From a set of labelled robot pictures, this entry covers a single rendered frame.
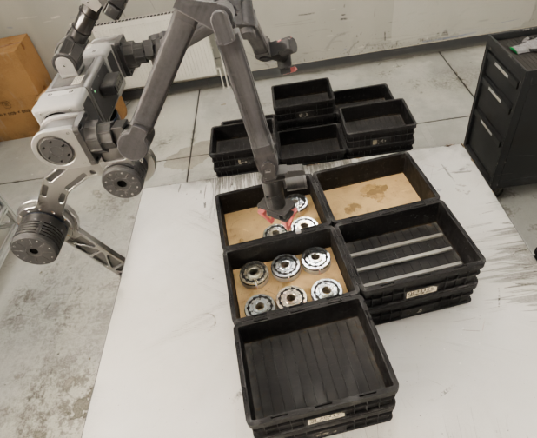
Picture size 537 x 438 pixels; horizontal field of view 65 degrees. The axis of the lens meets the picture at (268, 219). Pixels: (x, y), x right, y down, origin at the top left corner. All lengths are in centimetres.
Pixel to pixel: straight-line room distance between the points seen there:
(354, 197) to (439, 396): 78
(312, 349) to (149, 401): 56
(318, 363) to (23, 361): 192
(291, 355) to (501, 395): 62
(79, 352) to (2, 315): 67
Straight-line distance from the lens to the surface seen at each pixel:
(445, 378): 148
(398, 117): 282
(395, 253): 155
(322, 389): 129
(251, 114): 109
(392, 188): 178
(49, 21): 461
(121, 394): 159
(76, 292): 295
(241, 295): 147
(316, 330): 137
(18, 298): 316
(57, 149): 123
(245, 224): 168
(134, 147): 114
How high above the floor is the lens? 202
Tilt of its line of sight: 45 degrees down
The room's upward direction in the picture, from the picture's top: 12 degrees counter-clockwise
